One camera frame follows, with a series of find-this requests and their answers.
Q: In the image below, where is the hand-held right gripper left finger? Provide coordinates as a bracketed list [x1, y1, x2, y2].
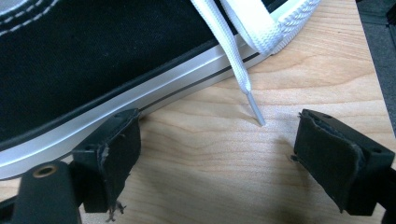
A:
[72, 107, 142, 222]

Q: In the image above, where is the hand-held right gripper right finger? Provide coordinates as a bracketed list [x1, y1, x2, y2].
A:
[291, 108, 396, 217]

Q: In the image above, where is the black and white canvas sneaker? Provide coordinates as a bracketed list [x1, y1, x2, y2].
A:
[0, 0, 323, 181]

